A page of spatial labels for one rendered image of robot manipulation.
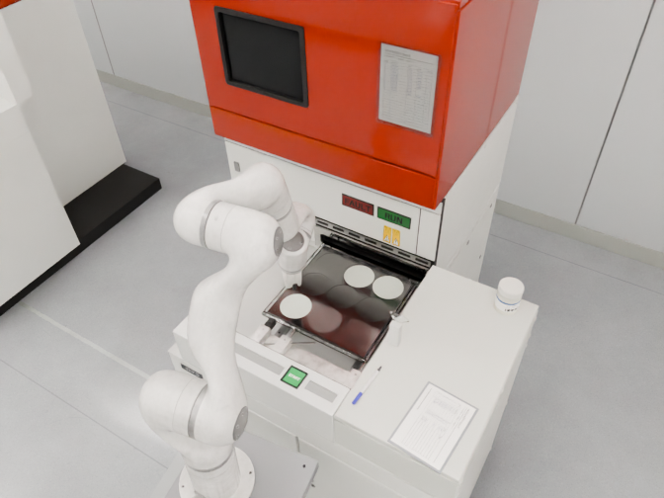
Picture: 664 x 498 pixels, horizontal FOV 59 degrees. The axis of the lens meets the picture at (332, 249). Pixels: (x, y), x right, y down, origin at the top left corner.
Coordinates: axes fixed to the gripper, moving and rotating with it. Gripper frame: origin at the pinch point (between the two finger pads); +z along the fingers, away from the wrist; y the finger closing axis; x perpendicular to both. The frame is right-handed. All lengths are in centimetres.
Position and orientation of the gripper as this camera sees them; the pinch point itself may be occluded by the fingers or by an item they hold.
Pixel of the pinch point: (290, 278)
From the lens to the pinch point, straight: 184.7
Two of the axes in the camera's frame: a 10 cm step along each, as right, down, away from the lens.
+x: 9.7, -1.8, 1.5
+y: 2.2, 9.2, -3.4
